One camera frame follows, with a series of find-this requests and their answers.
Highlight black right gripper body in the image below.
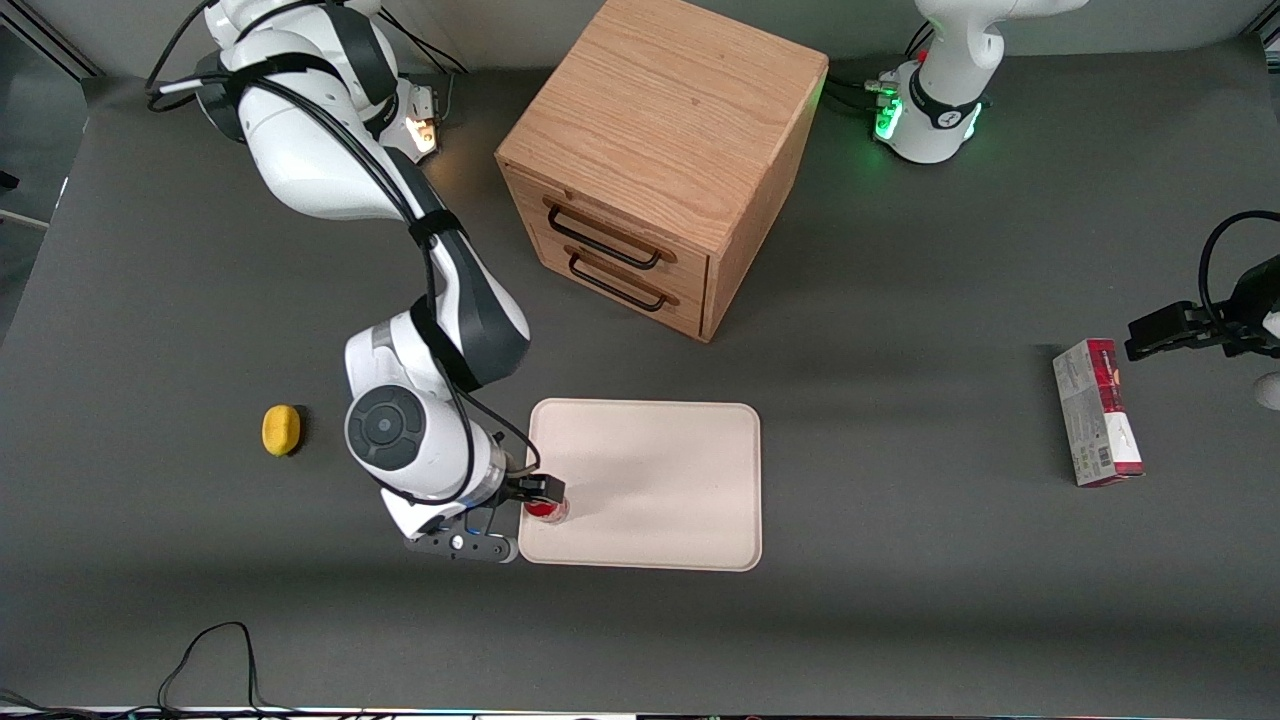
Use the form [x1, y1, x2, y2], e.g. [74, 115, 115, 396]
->
[476, 469, 525, 515]

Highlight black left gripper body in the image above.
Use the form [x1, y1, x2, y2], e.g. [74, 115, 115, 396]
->
[1220, 254, 1280, 359]

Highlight beige plastic tray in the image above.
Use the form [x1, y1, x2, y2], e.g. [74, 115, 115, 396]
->
[517, 398, 764, 573]

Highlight grey and red carton box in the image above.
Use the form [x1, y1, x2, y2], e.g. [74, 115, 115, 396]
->
[1051, 338, 1146, 489]

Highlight yellow lemon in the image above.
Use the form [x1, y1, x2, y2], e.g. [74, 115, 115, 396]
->
[261, 404, 302, 458]

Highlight wooden drawer cabinet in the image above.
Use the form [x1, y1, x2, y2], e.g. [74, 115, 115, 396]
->
[495, 0, 830, 344]

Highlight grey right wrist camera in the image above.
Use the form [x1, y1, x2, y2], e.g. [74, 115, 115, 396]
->
[404, 505, 520, 564]

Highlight black left gripper cable loop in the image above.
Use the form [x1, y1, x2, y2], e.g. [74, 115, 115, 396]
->
[1198, 210, 1280, 323]

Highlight black drawer handle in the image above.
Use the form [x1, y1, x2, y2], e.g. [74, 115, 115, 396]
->
[567, 252, 669, 313]
[545, 203, 667, 271]

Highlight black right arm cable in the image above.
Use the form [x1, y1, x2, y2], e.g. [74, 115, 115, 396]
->
[145, 0, 543, 503]

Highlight thin black table-edge cable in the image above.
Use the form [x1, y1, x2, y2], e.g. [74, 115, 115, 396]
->
[0, 621, 401, 720]

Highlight black left base cables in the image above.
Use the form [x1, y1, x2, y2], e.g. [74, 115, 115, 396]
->
[825, 20, 936, 117]

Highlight black base cables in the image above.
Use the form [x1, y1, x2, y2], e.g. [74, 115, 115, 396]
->
[378, 8, 472, 121]
[825, 20, 936, 117]

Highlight black right base cables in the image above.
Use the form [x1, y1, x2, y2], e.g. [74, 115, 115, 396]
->
[378, 8, 472, 121]

